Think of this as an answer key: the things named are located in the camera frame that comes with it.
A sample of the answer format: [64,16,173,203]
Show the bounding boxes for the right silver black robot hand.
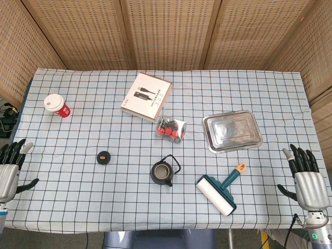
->
[276,144,326,212]

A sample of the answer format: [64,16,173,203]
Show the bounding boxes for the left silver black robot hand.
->
[0,139,39,203]

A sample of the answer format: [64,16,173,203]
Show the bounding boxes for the black round teapot lid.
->
[96,150,112,165]

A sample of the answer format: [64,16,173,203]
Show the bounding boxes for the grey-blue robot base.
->
[103,229,216,249]

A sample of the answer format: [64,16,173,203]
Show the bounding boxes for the red paper cup white lid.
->
[43,93,71,119]

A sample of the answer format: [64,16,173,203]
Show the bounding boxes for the woven bamboo screen panel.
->
[310,88,332,169]
[0,0,67,108]
[264,0,332,102]
[199,0,321,71]
[22,0,137,71]
[119,0,223,71]

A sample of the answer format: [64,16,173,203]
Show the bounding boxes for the teal lint roller orange tip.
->
[195,162,247,217]

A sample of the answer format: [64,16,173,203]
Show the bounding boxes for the stainless steel rectangular tray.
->
[202,109,264,154]

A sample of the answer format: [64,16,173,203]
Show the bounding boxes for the blue white checkered tablecloth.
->
[4,67,325,232]

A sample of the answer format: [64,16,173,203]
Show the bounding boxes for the clear bag red black caps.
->
[155,116,187,144]

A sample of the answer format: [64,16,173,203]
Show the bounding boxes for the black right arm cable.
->
[283,213,299,249]

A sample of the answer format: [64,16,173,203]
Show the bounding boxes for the black power strip with cables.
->
[0,102,20,139]

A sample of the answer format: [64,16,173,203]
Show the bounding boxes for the black teapot with handle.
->
[150,154,182,187]

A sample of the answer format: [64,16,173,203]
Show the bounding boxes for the white cable packaging box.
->
[120,72,173,123]

